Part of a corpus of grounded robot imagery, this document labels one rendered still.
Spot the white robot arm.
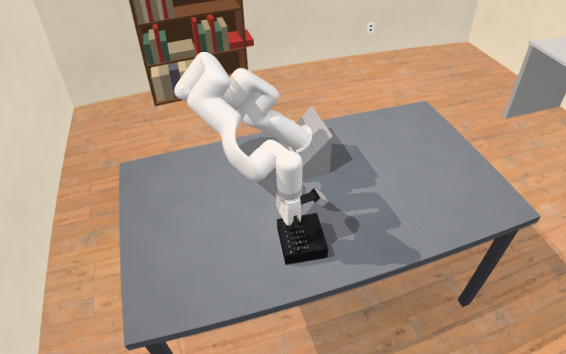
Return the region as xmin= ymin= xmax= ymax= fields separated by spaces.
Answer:
xmin=174 ymin=52 xmax=328 ymax=206

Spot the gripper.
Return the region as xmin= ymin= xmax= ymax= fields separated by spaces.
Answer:
xmin=277 ymin=194 xmax=301 ymax=231

